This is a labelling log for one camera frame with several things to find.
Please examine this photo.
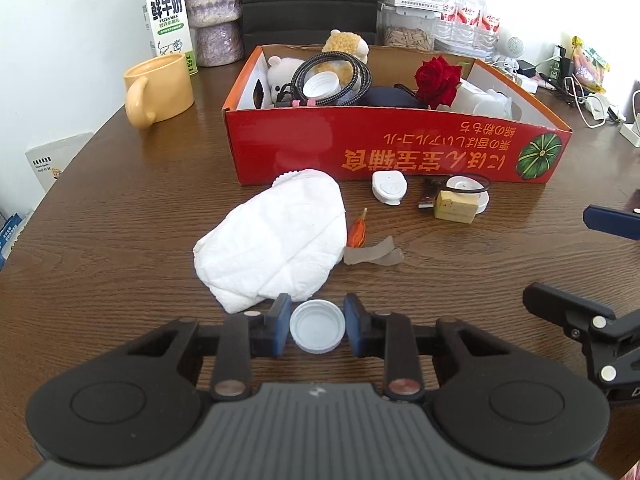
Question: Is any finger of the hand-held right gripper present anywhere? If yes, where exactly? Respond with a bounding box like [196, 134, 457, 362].
[583, 204, 640, 242]
[522, 282, 640, 391]

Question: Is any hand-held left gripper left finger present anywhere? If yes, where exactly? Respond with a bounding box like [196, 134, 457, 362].
[125, 294, 292, 400]

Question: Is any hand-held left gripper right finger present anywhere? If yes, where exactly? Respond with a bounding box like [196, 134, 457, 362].
[344, 294, 501, 400]

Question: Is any white bottle cap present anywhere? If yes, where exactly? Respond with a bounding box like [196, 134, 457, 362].
[290, 299, 347, 355]
[301, 71, 341, 100]

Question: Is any white paper towel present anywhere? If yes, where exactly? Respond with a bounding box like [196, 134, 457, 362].
[193, 167, 348, 313]

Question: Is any red cardboard box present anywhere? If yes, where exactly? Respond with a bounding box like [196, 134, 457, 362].
[222, 44, 573, 187]

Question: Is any red artificial rose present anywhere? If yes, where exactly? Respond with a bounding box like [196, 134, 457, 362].
[414, 56, 463, 110]

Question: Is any navy fabric pouch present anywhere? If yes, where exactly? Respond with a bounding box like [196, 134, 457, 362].
[360, 84, 426, 109]

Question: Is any braided cable coil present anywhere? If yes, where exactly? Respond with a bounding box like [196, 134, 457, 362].
[280, 52, 373, 108]

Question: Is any clear tape piece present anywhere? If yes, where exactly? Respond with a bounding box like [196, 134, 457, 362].
[342, 236, 405, 266]

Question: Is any white round disc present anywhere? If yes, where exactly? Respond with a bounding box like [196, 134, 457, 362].
[445, 175, 491, 216]

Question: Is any small white rounded device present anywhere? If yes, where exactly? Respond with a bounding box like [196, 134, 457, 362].
[371, 170, 407, 207]

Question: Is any beige block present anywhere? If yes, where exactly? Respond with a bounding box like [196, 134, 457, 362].
[434, 190, 478, 224]

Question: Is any yellow pink snack packet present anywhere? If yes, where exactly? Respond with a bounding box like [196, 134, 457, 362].
[570, 36, 611, 93]

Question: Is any white plastic jar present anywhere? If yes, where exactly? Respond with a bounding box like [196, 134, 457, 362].
[452, 79, 515, 120]

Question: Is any white robot speaker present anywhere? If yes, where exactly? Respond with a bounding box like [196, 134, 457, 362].
[492, 27, 526, 68]

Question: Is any yellow mug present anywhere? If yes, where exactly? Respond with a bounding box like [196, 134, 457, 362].
[123, 52, 196, 128]

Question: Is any clear sunflower seed container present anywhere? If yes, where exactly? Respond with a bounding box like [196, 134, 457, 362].
[377, 2, 438, 52]

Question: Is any white booklet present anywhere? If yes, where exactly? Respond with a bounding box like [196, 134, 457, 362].
[25, 132, 93, 193]

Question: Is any blue white packet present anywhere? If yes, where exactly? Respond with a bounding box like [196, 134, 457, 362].
[0, 212, 33, 261]

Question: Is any white and yellow plush alpaca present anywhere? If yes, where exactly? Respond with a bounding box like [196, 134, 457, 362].
[265, 29, 371, 108]

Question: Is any white red card box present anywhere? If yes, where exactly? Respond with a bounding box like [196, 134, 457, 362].
[377, 0, 443, 11]

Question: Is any purple textured vase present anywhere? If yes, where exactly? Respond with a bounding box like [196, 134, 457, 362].
[177, 0, 246, 67]

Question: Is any white green milk carton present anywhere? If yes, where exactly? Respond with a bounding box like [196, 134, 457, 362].
[140, 0, 198, 76]

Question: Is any black paper bag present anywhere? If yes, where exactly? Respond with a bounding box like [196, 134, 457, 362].
[240, 0, 379, 47]

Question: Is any black usb cable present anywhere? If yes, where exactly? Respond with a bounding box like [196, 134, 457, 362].
[417, 175, 493, 211]

